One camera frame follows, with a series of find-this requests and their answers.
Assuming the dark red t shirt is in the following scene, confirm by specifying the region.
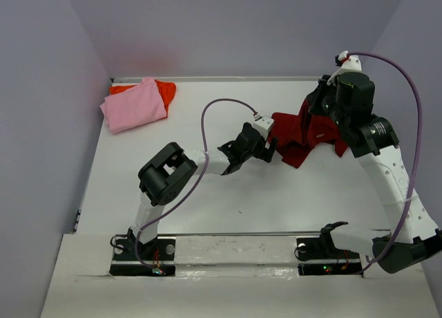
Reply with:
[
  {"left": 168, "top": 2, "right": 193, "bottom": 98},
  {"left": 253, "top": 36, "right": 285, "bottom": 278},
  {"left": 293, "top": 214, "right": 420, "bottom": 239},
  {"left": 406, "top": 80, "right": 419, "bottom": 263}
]
[{"left": 268, "top": 100, "right": 348, "bottom": 169}]

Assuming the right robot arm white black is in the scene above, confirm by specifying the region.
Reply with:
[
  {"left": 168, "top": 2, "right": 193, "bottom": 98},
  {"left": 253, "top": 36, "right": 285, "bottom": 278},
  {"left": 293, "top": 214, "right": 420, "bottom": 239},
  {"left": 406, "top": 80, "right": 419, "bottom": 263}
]
[{"left": 306, "top": 72, "right": 441, "bottom": 274}]

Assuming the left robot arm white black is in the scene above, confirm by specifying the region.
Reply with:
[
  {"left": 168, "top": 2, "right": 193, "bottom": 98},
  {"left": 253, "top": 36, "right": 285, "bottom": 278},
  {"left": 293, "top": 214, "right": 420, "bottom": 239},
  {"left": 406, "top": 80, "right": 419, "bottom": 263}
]
[{"left": 128, "top": 116, "right": 277, "bottom": 247}]

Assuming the orange folded t shirt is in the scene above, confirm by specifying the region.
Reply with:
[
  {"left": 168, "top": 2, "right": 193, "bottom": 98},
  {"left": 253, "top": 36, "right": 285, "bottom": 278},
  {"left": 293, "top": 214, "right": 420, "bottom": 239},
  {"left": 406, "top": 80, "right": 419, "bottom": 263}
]
[{"left": 108, "top": 79, "right": 177, "bottom": 114}]

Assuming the pink folded t shirt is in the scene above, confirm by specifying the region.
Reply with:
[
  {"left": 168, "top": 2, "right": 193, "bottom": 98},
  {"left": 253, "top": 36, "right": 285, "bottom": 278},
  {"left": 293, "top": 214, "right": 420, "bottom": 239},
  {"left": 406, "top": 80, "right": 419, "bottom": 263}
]
[{"left": 100, "top": 77, "right": 167, "bottom": 134}]

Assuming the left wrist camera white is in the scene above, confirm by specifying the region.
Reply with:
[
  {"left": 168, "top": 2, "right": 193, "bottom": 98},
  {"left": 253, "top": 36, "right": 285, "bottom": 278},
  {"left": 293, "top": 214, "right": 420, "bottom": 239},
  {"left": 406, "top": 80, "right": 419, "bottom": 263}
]
[{"left": 251, "top": 113, "right": 274, "bottom": 140}]

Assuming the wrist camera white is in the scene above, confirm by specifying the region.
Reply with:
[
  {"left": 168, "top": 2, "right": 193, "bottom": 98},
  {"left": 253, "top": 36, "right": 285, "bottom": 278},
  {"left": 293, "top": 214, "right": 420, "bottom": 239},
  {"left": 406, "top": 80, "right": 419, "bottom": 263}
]
[
  {"left": 251, "top": 113, "right": 274, "bottom": 140},
  {"left": 327, "top": 50, "right": 362, "bottom": 85}
]

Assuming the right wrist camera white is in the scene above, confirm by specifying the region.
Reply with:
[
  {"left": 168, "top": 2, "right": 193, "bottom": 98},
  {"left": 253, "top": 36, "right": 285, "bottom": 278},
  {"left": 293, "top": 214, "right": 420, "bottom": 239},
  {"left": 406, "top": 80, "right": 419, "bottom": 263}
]
[{"left": 327, "top": 50, "right": 362, "bottom": 85}]

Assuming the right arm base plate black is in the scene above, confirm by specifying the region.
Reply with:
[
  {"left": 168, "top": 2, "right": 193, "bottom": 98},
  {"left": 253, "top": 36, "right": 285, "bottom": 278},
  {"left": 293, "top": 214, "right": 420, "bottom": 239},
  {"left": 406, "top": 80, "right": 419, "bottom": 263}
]
[{"left": 294, "top": 237, "right": 363, "bottom": 276}]

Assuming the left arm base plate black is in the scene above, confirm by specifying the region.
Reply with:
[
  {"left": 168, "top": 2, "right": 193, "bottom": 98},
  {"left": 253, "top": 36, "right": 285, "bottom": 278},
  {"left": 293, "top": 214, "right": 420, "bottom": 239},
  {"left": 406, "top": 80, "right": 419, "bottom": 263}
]
[{"left": 110, "top": 234, "right": 175, "bottom": 277}]

